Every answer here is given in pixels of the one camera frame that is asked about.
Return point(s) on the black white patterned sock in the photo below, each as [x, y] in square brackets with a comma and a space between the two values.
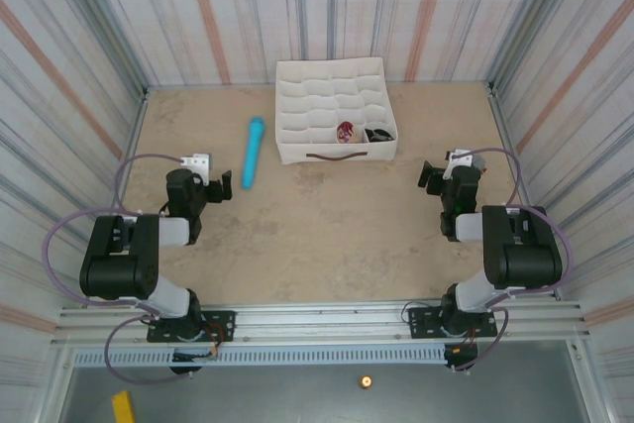
[379, 135]

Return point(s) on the red beige striped sock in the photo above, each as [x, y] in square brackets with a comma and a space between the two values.
[345, 132]

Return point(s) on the white fabric organizer box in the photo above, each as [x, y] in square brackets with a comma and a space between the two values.
[322, 96]

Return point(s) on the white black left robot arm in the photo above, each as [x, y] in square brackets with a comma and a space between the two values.
[119, 264]

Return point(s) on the grey round metal gadget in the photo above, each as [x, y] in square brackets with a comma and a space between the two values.
[479, 163]

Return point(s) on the blue cylindrical tube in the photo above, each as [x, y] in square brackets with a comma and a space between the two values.
[253, 150]

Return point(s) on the yellow block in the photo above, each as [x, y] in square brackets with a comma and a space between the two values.
[123, 408]

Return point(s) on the aluminium side rail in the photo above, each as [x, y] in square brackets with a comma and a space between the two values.
[507, 140]
[133, 138]

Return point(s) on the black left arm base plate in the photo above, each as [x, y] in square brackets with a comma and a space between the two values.
[220, 324]

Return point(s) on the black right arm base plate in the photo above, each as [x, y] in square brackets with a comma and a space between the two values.
[421, 324]

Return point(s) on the long aluminium frame rail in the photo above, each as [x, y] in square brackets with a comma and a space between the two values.
[322, 324]

